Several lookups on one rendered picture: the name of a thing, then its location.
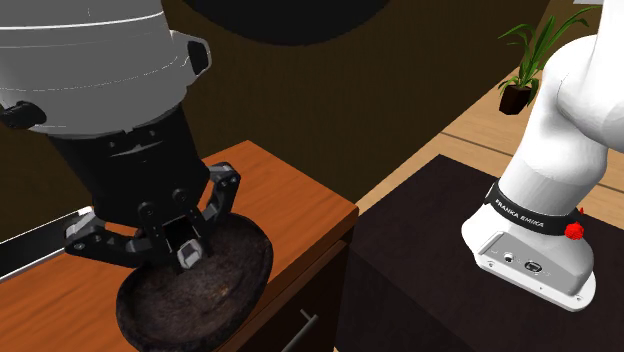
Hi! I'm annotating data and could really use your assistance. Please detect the brown wooden chest of drawers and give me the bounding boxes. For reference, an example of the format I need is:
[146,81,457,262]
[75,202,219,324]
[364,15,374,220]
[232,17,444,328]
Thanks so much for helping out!
[0,140,360,352]

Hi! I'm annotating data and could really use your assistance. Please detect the dark robot stand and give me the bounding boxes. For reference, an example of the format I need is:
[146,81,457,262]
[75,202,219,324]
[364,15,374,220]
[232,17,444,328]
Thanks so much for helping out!
[335,154,624,352]

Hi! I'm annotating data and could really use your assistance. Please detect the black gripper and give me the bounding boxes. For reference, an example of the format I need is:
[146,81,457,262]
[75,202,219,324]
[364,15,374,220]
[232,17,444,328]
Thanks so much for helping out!
[48,104,243,272]

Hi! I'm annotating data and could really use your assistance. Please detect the dark brown bowl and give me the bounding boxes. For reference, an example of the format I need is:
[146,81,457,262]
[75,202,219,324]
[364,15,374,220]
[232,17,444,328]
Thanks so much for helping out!
[115,211,275,352]

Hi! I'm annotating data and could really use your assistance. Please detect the green potted plant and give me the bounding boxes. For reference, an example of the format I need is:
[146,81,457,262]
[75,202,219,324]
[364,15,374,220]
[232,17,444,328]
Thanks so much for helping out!
[497,4,604,117]

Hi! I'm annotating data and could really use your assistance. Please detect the black slab with white edge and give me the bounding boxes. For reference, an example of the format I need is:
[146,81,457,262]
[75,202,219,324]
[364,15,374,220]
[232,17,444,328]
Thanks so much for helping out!
[0,205,94,284]

